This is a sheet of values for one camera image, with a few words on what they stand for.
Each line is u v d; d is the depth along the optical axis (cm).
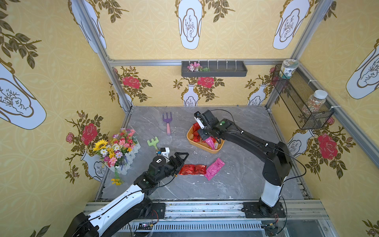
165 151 76
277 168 46
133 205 54
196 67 88
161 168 61
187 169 86
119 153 77
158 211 73
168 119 114
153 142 100
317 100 66
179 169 71
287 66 85
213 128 64
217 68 92
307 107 69
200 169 85
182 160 69
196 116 76
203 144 91
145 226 73
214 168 86
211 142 86
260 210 65
